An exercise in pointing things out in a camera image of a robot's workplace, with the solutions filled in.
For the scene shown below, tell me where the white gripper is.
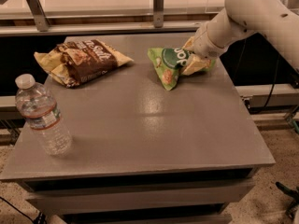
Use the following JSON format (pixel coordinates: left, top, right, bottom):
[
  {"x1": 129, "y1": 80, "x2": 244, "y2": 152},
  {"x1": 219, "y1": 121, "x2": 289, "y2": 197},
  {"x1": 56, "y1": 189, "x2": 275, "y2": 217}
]
[{"x1": 180, "y1": 22, "x2": 228, "y2": 76}]

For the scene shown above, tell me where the green rice chip bag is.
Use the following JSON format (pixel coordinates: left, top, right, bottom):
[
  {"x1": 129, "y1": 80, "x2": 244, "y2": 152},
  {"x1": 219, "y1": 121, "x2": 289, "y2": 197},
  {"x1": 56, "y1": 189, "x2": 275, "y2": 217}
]
[{"x1": 147, "y1": 47, "x2": 217, "y2": 91}]

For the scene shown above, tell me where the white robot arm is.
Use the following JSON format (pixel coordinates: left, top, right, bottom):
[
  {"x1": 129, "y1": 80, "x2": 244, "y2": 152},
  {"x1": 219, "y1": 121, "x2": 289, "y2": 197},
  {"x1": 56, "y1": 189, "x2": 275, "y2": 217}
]
[{"x1": 186, "y1": 0, "x2": 299, "y2": 70}]

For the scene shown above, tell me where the brown yellow snack bag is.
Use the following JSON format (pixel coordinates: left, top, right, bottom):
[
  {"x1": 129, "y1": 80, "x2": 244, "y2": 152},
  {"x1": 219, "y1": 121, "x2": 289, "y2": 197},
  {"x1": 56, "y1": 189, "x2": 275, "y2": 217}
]
[{"x1": 34, "y1": 39, "x2": 133, "y2": 88}]

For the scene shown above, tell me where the clear plastic water bottle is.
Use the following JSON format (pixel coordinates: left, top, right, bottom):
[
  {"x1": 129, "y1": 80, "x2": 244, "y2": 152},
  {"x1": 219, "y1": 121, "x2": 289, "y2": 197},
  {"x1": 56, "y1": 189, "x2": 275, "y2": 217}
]
[{"x1": 15, "y1": 74, "x2": 72, "y2": 156}]

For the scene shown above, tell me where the grey drawer cabinet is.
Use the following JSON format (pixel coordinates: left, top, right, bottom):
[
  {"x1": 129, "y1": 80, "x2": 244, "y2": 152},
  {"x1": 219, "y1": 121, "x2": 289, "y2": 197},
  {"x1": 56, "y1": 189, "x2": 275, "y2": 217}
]
[{"x1": 1, "y1": 34, "x2": 274, "y2": 224}]

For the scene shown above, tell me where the dark tool on floor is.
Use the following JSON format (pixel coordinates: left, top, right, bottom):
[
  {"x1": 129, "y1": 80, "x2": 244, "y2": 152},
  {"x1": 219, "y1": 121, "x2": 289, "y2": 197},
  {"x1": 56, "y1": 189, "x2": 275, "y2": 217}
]
[{"x1": 275, "y1": 181, "x2": 299, "y2": 224}]

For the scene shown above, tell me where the middle metal bracket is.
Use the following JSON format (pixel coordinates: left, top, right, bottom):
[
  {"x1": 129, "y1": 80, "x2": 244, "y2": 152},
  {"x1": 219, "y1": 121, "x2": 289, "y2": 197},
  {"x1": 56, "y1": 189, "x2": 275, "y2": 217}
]
[{"x1": 153, "y1": 0, "x2": 164, "y2": 28}]

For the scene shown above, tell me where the metal bracket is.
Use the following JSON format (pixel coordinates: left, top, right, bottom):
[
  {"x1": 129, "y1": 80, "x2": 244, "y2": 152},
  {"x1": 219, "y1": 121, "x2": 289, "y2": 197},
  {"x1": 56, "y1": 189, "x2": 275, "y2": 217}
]
[
  {"x1": 26, "y1": 0, "x2": 50, "y2": 32},
  {"x1": 153, "y1": 0, "x2": 164, "y2": 28}
]

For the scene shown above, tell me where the black cable on wall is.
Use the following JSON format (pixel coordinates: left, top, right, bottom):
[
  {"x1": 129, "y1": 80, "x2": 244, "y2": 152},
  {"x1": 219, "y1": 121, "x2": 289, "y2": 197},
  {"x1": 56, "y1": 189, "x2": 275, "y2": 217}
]
[{"x1": 249, "y1": 37, "x2": 281, "y2": 115}]

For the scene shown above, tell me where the left metal bracket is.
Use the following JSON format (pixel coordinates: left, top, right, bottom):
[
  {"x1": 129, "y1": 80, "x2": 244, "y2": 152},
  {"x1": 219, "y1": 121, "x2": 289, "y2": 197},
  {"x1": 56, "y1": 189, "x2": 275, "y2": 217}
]
[{"x1": 26, "y1": 0, "x2": 50, "y2": 32}]

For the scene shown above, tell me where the black cable on floor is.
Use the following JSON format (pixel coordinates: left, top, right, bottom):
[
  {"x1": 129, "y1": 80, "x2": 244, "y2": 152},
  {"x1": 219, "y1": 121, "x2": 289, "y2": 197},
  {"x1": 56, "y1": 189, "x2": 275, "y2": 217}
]
[{"x1": 0, "y1": 196, "x2": 48, "y2": 224}]

